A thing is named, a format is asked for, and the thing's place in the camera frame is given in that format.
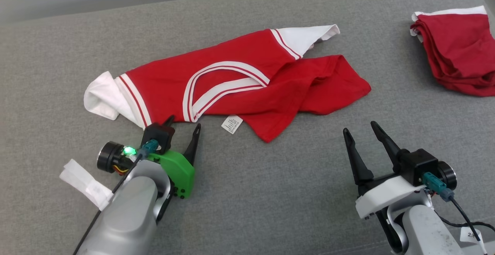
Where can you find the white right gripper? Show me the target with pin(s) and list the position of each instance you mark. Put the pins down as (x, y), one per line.
(386, 197)

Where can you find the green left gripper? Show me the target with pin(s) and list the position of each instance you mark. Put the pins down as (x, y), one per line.
(180, 173)

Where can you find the red jersey with white trim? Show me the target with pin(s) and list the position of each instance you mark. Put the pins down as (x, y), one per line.
(232, 81)

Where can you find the red shorts with white stripe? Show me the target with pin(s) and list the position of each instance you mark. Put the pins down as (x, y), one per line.
(460, 53)

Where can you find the white tape tag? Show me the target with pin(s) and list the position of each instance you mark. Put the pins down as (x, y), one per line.
(85, 183)

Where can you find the small white paper label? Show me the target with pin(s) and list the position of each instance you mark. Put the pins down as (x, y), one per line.
(470, 235)

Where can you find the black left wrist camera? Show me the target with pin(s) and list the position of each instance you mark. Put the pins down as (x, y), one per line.
(157, 135)

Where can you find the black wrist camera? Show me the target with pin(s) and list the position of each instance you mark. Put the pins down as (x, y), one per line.
(419, 162)
(157, 135)

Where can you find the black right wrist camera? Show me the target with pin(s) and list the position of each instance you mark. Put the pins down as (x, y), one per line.
(419, 162)

